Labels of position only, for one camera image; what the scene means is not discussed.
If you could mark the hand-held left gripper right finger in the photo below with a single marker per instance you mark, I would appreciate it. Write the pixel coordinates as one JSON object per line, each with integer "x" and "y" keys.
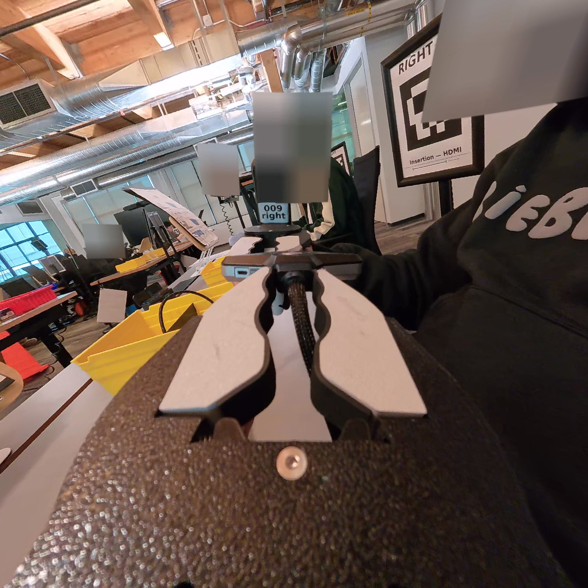
{"x": 367, "y": 358}

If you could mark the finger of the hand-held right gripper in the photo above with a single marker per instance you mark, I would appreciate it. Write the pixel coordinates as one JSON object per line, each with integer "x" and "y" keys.
{"x": 248, "y": 246}
{"x": 296, "y": 242}

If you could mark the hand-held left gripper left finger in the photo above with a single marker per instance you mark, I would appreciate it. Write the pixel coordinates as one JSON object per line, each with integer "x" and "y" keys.
{"x": 211, "y": 349}

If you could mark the yellow plastic bin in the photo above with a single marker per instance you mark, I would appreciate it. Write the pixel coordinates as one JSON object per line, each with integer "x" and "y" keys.
{"x": 138, "y": 265}
{"x": 128, "y": 340}

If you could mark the person's right forearm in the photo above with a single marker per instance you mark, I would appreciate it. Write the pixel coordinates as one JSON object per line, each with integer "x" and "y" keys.
{"x": 404, "y": 285}

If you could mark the wooden document stand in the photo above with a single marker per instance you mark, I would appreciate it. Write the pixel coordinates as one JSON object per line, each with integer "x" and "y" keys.
{"x": 183, "y": 220}

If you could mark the small framed marker sign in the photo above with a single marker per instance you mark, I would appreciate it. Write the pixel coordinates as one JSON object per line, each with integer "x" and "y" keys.
{"x": 341, "y": 160}

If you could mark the black monitor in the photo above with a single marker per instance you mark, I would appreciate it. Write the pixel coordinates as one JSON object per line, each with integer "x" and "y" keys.
{"x": 133, "y": 227}

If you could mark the large framed marker poster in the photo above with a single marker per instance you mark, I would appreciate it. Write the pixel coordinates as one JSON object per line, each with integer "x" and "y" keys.
{"x": 404, "y": 138}

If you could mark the person's black hoodie torso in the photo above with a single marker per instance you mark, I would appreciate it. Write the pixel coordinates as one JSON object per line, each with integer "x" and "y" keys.
{"x": 528, "y": 367}

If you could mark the red plastic bin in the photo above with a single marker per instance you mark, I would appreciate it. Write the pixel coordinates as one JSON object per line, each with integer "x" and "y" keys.
{"x": 27, "y": 301}

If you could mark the silver ventilation duct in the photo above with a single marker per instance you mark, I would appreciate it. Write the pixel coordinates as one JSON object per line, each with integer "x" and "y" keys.
{"x": 115, "y": 105}
{"x": 115, "y": 160}

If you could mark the duct vent grille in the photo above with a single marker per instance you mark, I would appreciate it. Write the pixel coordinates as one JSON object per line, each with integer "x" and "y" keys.
{"x": 25, "y": 103}

